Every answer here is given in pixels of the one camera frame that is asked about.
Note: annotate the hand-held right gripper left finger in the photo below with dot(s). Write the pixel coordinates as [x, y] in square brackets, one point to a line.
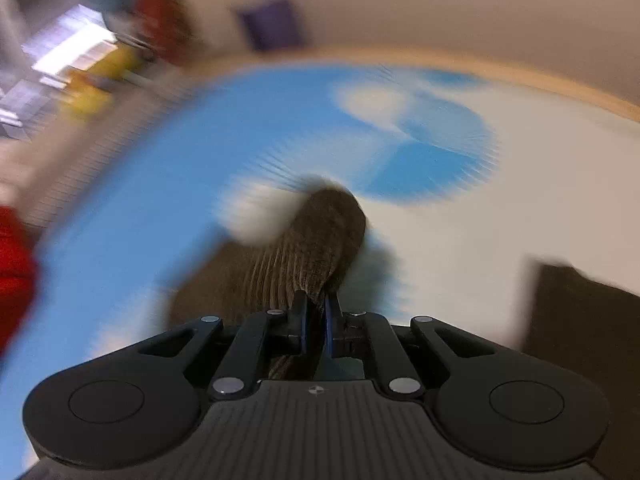
[301, 327]

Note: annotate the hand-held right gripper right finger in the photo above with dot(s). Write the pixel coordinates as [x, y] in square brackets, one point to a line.
[330, 330]

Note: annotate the blue and white printed blanket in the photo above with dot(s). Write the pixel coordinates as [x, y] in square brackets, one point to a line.
[150, 185]

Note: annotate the dark brown cloth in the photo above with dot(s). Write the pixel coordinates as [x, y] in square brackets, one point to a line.
[585, 330]

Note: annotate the red cloth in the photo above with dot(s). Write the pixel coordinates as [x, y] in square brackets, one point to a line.
[12, 270]

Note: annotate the purple object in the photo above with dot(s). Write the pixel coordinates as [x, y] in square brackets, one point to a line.
[272, 25]

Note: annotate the yellow object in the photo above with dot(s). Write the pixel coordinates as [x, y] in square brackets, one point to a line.
[100, 80]

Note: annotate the red blurred object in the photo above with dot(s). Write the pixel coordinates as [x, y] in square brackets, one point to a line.
[162, 20]

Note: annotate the wooden bed frame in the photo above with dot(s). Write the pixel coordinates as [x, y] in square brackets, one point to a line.
[550, 85]

